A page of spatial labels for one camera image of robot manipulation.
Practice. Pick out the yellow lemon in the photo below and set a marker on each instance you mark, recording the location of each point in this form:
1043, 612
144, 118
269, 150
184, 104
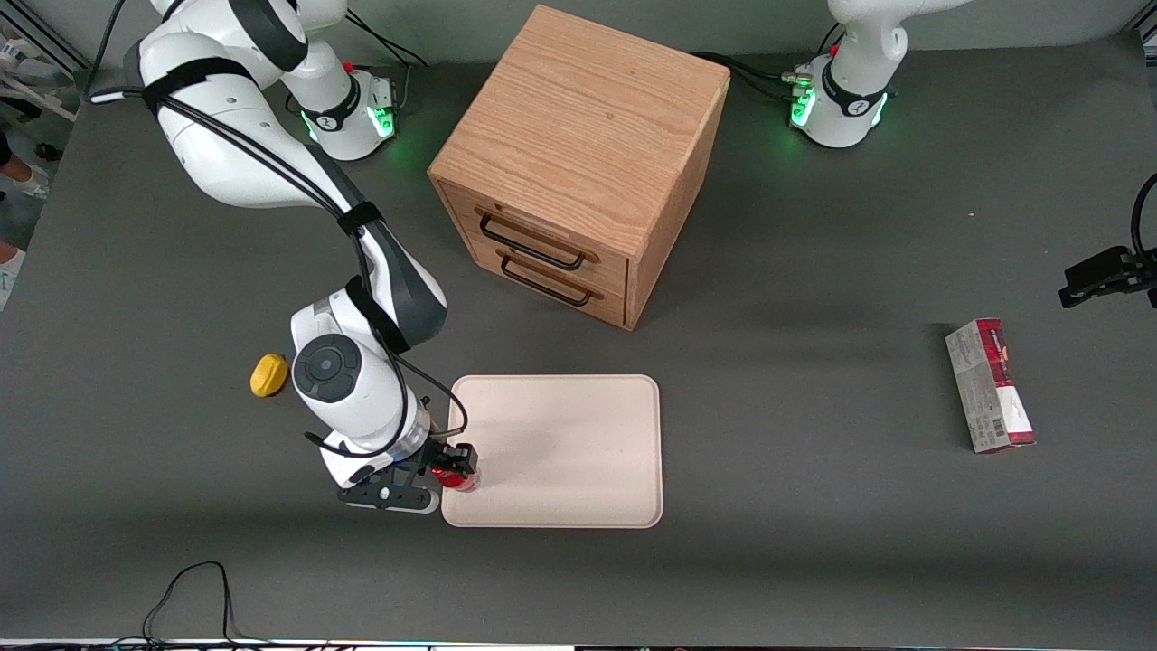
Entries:
268, 376

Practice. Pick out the white shoe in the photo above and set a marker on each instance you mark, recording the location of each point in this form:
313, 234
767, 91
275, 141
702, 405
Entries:
9, 276

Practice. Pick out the red coke bottle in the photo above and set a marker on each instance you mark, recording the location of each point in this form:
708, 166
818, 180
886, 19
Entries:
461, 482

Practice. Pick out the beige plastic tray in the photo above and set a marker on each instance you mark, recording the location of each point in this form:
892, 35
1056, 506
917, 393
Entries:
560, 450

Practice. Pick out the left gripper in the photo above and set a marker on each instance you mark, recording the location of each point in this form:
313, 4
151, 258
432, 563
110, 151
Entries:
1110, 270

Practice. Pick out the red and grey carton box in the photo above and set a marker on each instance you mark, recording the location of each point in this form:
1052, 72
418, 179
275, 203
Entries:
990, 387

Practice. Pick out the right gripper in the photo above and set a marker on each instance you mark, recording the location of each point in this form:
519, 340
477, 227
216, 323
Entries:
440, 453

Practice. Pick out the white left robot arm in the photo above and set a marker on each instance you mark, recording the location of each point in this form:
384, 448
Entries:
850, 81

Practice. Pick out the wooden drawer cabinet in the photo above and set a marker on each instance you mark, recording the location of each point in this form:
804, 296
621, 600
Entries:
587, 136

